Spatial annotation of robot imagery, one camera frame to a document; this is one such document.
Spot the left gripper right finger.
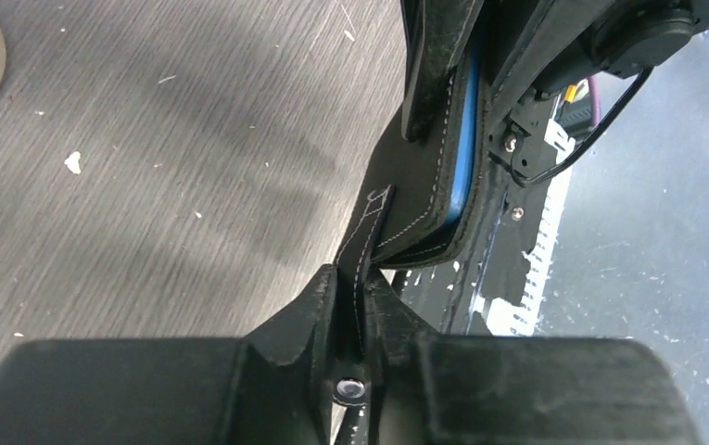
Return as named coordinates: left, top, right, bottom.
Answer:
left=363, top=270, right=447, bottom=444

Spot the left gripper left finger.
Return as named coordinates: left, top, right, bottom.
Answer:
left=240, top=265, right=337, bottom=444

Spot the black leather card holder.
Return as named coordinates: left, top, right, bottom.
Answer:
left=335, top=1, right=558, bottom=412

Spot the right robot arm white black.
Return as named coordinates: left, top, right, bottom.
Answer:
left=490, top=1, right=709, bottom=187

